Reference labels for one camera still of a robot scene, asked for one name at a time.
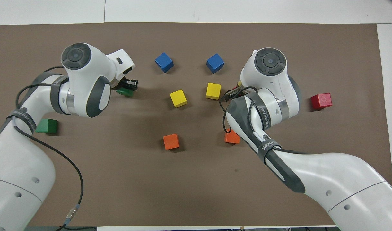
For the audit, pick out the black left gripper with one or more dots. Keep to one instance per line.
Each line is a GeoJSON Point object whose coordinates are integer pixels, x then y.
{"type": "Point", "coordinates": [130, 84]}

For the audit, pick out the orange wooden block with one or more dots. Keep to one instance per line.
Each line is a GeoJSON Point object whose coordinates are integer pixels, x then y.
{"type": "Point", "coordinates": [171, 141]}
{"type": "Point", "coordinates": [231, 138]}

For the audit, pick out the red wooden block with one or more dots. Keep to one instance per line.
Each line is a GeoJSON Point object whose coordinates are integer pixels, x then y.
{"type": "Point", "coordinates": [321, 101]}

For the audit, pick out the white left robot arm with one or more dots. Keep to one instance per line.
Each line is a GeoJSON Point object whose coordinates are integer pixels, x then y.
{"type": "Point", "coordinates": [83, 83]}

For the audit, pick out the yellow wooden block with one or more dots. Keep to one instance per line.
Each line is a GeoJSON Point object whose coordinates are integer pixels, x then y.
{"type": "Point", "coordinates": [178, 98]}
{"type": "Point", "coordinates": [213, 91]}

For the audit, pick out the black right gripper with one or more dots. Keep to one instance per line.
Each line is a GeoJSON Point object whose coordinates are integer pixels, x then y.
{"type": "Point", "coordinates": [230, 94]}

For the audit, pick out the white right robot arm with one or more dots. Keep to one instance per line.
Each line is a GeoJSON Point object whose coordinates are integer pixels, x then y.
{"type": "Point", "coordinates": [327, 173]}

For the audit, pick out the brown table mat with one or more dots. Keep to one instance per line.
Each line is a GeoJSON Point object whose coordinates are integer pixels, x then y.
{"type": "Point", "coordinates": [196, 192]}

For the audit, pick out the blue wooden block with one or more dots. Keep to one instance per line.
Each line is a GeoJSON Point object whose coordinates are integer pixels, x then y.
{"type": "Point", "coordinates": [215, 63]}
{"type": "Point", "coordinates": [164, 62]}

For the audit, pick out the green wooden block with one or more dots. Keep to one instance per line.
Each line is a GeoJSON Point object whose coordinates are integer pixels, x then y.
{"type": "Point", "coordinates": [47, 126]}
{"type": "Point", "coordinates": [126, 93]}

